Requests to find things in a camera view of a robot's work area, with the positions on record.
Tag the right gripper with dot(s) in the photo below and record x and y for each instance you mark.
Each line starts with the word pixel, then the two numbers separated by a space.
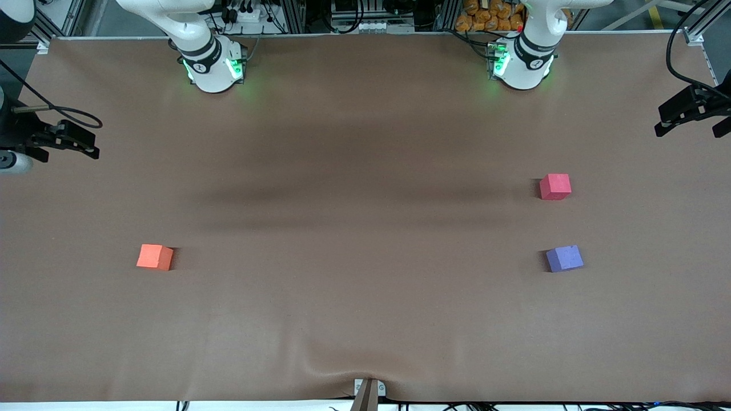
pixel 16 130

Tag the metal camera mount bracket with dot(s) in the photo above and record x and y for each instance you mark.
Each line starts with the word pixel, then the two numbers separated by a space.
pixel 369 394

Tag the brown table mat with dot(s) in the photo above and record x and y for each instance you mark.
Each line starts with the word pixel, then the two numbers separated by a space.
pixel 365 285

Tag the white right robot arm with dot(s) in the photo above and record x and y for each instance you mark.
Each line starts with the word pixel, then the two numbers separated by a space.
pixel 200 34

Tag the orange foam block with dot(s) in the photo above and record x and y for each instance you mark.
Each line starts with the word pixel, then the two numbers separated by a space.
pixel 154 257

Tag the white power strip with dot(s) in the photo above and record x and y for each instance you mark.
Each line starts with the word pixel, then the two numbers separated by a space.
pixel 249 15

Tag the purple foam block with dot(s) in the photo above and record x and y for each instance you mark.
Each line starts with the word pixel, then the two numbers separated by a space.
pixel 564 258

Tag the aluminium frame post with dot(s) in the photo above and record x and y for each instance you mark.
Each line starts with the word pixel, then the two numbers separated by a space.
pixel 294 16
pixel 448 14

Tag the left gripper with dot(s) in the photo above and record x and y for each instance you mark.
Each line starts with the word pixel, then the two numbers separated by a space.
pixel 710 101

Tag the red foam block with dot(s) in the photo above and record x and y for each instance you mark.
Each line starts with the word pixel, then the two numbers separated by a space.
pixel 555 186

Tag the aluminium frame rail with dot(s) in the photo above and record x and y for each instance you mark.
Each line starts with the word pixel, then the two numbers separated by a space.
pixel 57 20

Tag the metal corner bracket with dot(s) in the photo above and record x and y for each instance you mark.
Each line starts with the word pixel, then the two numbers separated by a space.
pixel 693 37

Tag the bag of orange items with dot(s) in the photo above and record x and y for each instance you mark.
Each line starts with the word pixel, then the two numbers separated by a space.
pixel 491 16

